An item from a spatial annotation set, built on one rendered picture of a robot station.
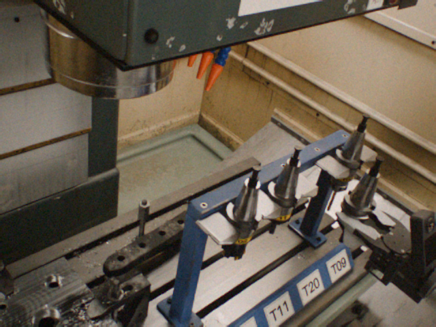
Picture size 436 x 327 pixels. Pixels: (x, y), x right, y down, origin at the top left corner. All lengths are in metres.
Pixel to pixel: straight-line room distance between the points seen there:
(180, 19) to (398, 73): 1.19
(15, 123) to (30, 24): 0.23
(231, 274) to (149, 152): 0.94
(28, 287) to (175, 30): 0.75
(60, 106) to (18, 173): 0.19
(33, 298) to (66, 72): 0.56
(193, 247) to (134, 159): 1.11
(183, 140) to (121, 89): 1.56
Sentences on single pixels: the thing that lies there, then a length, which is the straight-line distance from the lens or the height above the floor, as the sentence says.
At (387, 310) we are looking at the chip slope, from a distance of 1.51.
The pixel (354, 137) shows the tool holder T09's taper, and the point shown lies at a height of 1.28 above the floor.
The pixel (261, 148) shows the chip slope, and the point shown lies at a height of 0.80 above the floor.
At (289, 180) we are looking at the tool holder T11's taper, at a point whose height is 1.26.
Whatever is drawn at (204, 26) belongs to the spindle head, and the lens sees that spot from 0.41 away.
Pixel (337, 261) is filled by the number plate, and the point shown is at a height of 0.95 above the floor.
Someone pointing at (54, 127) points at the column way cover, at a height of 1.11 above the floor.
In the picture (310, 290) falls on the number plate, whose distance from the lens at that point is 1.19.
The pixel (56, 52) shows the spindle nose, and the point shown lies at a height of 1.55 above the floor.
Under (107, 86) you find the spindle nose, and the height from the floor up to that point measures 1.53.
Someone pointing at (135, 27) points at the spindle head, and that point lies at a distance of 0.36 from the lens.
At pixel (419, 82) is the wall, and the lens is 1.51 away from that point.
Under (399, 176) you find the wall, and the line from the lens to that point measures 1.63.
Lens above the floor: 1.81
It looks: 36 degrees down
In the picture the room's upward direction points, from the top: 12 degrees clockwise
